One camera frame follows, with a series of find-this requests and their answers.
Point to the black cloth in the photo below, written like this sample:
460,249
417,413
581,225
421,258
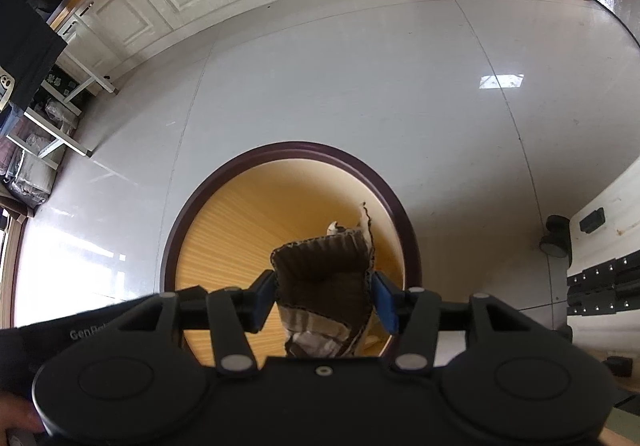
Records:
27,51

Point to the black caster wheel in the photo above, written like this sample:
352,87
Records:
556,236

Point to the wooden trash bin dark rim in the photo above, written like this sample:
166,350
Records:
240,236

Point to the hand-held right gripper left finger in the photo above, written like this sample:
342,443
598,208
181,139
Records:
262,301

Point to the white metal stand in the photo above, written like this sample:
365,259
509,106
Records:
75,86

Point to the person's left hand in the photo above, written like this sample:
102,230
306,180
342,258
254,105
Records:
17,413

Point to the grey fabric storage bag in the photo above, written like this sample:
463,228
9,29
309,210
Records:
27,176

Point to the torn brown cardboard piece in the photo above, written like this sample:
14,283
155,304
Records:
325,281

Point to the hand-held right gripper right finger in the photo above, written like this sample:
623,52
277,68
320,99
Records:
385,303

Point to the cartoon print tote bag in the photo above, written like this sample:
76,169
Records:
6,88

